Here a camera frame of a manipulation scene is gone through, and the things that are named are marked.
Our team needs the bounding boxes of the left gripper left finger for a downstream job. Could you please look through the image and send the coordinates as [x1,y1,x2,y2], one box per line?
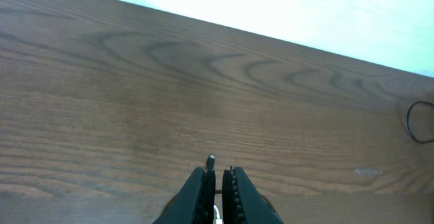
[153,167,216,224]

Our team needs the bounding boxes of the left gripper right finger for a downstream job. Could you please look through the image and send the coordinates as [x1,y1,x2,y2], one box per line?
[222,167,283,224]

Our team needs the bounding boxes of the black cable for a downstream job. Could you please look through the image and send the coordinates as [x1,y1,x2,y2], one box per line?
[406,100,434,145]
[205,153,223,195]

